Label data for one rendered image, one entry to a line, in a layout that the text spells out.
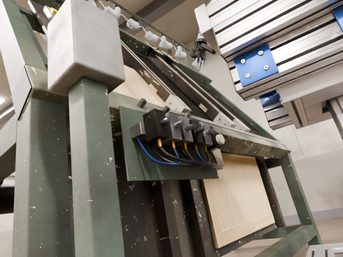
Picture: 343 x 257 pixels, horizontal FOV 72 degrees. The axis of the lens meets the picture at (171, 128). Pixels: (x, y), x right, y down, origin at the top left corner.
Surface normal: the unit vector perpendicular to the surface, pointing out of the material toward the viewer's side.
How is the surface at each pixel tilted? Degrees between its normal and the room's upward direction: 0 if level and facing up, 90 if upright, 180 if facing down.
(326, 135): 90
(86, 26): 90
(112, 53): 90
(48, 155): 90
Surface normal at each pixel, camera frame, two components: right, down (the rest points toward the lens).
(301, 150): -0.53, -0.19
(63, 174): 0.73, -0.36
